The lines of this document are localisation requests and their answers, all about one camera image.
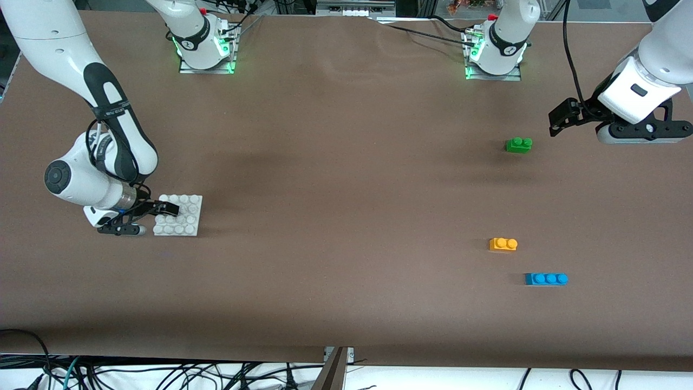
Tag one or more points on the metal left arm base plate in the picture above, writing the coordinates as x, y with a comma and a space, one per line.
495, 77

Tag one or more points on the brown table cover sheet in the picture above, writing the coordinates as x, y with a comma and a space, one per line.
346, 135

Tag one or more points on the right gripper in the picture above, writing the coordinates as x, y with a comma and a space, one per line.
145, 208

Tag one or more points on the black camera bracket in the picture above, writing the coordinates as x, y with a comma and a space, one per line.
116, 229
649, 130

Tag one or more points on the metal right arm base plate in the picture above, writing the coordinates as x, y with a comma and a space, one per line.
208, 70

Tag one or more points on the blue three-stud block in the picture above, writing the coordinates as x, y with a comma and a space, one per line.
546, 279

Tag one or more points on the yellow two-stud block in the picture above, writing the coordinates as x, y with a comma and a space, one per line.
502, 245

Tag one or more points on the black left camera bracket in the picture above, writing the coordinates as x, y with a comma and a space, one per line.
649, 130

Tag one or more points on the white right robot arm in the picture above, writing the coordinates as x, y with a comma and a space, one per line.
54, 38

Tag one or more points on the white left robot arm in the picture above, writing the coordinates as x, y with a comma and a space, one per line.
666, 54

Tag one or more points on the black right camera bracket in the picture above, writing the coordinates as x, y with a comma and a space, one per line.
116, 229

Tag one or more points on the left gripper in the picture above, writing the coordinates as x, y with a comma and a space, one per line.
588, 112

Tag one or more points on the white studded base plate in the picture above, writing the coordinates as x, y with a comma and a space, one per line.
187, 222

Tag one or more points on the grey metal background box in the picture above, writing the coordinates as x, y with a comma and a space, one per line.
354, 8

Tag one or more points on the green two-stud block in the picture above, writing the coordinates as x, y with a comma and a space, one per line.
518, 146

